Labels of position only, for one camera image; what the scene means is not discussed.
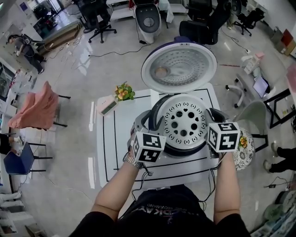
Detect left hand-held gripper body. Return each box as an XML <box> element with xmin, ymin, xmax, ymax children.
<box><xmin>129</xmin><ymin>125</ymin><xmax>167</xmax><ymax>164</ymax></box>

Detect person's right forearm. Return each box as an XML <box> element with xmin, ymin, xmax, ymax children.
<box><xmin>214</xmin><ymin>151</ymin><xmax>241</xmax><ymax>223</ymax></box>

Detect dark blue rice cooker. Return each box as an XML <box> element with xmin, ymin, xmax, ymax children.
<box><xmin>141</xmin><ymin>36</ymin><xmax>218</xmax><ymax>158</ymax></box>

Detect wooden platform step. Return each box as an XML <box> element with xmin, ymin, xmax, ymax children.
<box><xmin>34</xmin><ymin>17</ymin><xmax>84</xmax><ymax>56</ymax></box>

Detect pale moulded chair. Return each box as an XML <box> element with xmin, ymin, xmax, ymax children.
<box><xmin>237</xmin><ymin>100</ymin><xmax>269</xmax><ymax>151</ymax></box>

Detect potted orange flowers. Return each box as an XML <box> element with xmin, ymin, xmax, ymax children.
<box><xmin>114</xmin><ymin>83</ymin><xmax>136</xmax><ymax>102</ymax></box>

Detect blue wall poster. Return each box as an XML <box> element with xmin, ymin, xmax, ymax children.
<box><xmin>19</xmin><ymin>0</ymin><xmax>33</xmax><ymax>15</ymax></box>

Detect purple flat pad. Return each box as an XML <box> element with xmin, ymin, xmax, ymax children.
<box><xmin>252</xmin><ymin>76</ymin><xmax>270</xmax><ymax>98</ymax></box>

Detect floral patterned stool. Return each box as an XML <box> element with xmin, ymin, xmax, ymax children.
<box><xmin>232</xmin><ymin>128</ymin><xmax>256</xmax><ymax>171</ymax></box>

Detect white shelving unit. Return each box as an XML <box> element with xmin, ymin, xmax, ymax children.
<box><xmin>105</xmin><ymin>0</ymin><xmax>139</xmax><ymax>22</ymax></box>

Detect silver wristwatch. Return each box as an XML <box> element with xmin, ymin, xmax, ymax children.
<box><xmin>122</xmin><ymin>152</ymin><xmax>143</xmax><ymax>169</ymax></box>

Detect dark oval worn device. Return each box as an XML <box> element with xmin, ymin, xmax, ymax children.
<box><xmin>135</xmin><ymin>3</ymin><xmax>162</xmax><ymax>33</ymax></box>

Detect green plastic bag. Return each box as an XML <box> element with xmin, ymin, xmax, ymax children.
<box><xmin>264</xmin><ymin>203</ymin><xmax>285</xmax><ymax>221</ymax></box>

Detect person's black t-shirt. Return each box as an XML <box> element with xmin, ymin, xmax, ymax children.
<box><xmin>69</xmin><ymin>185</ymin><xmax>252</xmax><ymax>237</ymax></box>

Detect pink cloth covered chair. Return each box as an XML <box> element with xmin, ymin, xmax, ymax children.
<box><xmin>7</xmin><ymin>81</ymin><xmax>72</xmax><ymax>131</ymax></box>

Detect black framed desk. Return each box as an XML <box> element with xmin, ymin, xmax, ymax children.
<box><xmin>263</xmin><ymin>87</ymin><xmax>296</xmax><ymax>130</ymax></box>

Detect blue chair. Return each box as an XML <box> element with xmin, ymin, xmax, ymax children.
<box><xmin>3</xmin><ymin>141</ymin><xmax>54</xmax><ymax>175</ymax></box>

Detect person's left forearm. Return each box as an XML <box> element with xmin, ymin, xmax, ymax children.
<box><xmin>91</xmin><ymin>159</ymin><xmax>144</xmax><ymax>219</ymax></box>

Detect person's left hand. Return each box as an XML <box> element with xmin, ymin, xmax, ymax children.
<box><xmin>127</xmin><ymin>134</ymin><xmax>138</xmax><ymax>160</ymax></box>

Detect red brown boards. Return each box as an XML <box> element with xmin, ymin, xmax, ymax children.
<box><xmin>272</xmin><ymin>27</ymin><xmax>296</xmax><ymax>56</ymax></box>

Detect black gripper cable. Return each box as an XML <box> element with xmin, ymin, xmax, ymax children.
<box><xmin>198</xmin><ymin>159</ymin><xmax>223</xmax><ymax>207</ymax></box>
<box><xmin>131</xmin><ymin>162</ymin><xmax>154</xmax><ymax>210</ymax></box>

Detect black floor cable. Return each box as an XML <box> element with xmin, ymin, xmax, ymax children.
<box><xmin>88</xmin><ymin>39</ymin><xmax>151</xmax><ymax>58</ymax></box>

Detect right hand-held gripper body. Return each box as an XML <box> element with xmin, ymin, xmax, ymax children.
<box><xmin>206</xmin><ymin>121</ymin><xmax>241</xmax><ymax>161</ymax></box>

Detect white steamer tray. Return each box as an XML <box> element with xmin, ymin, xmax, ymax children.
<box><xmin>159</xmin><ymin>95</ymin><xmax>207</xmax><ymax>147</ymax></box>

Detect white office chair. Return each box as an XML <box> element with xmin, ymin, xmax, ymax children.
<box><xmin>225</xmin><ymin>66</ymin><xmax>277</xmax><ymax>109</ymax></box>

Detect pink digital clock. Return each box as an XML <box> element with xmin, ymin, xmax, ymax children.
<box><xmin>99</xmin><ymin>95</ymin><xmax>119</xmax><ymax>116</ymax></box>

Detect black office chair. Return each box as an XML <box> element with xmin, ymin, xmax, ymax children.
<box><xmin>78</xmin><ymin>0</ymin><xmax>117</xmax><ymax>44</ymax></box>
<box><xmin>179</xmin><ymin>10</ymin><xmax>233</xmax><ymax>46</ymax></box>
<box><xmin>232</xmin><ymin>6</ymin><xmax>265</xmax><ymax>37</ymax></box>

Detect white and pink carton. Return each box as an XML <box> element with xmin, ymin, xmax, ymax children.
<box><xmin>241</xmin><ymin>51</ymin><xmax>265</xmax><ymax>75</ymax></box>

